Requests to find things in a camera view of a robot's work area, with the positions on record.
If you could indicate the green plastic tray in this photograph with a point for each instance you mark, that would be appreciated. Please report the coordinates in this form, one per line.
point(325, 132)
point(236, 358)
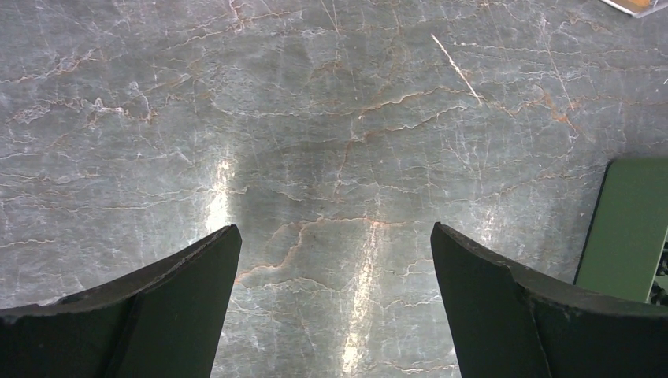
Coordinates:
point(628, 230)

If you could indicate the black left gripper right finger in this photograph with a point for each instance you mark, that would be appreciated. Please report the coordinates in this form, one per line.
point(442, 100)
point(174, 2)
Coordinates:
point(508, 320)

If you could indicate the white wire wooden shelf rack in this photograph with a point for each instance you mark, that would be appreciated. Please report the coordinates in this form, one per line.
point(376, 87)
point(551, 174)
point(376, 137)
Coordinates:
point(637, 8)

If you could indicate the black chess piece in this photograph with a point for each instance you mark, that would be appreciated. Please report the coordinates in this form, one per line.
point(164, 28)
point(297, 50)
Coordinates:
point(658, 295)

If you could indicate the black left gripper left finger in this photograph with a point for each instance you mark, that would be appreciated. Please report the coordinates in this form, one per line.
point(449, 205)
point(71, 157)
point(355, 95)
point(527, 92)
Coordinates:
point(163, 320)

